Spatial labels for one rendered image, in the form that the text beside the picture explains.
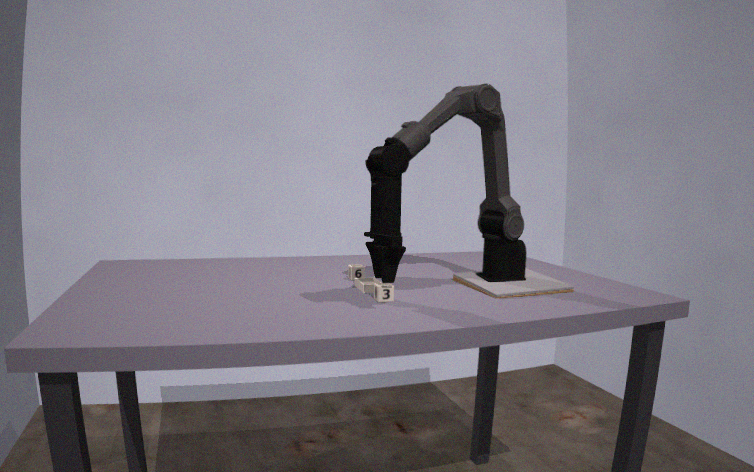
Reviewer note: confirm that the white cube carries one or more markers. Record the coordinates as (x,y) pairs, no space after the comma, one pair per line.
(383,292)
(356,271)

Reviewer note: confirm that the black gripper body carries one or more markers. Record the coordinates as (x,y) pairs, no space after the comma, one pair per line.
(385,225)

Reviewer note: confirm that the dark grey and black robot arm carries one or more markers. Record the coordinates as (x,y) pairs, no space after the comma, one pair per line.
(501,261)

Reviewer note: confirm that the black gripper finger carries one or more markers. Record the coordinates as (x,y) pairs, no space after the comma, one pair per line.
(389,259)
(374,256)

